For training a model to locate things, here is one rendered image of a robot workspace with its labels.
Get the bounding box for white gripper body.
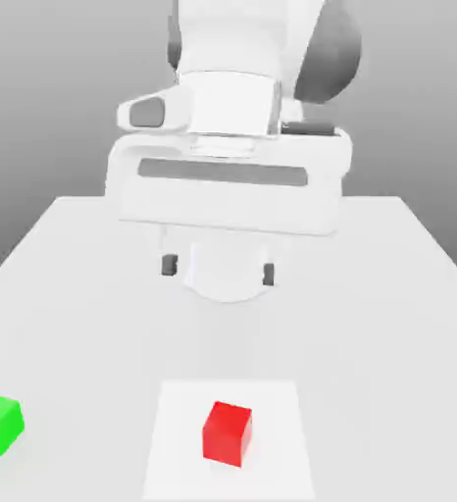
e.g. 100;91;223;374
104;129;354;238

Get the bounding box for small red cube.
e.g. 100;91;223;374
201;400;254;469

